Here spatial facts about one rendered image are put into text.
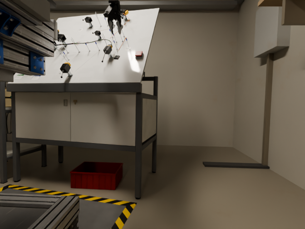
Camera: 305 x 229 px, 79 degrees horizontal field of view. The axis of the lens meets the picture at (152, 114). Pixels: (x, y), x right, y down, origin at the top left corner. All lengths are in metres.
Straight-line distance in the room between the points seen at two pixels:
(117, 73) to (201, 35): 2.30
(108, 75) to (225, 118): 2.43
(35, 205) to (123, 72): 0.98
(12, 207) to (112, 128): 0.72
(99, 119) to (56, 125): 0.39
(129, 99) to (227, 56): 2.45
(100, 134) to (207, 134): 2.26
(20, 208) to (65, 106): 0.81
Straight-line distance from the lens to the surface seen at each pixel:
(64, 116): 1.67
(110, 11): 1.44
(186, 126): 3.31
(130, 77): 1.40
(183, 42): 3.44
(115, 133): 1.45
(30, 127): 1.91
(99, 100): 1.49
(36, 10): 0.78
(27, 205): 1.16
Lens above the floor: 0.72
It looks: 3 degrees down
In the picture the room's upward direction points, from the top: 1 degrees clockwise
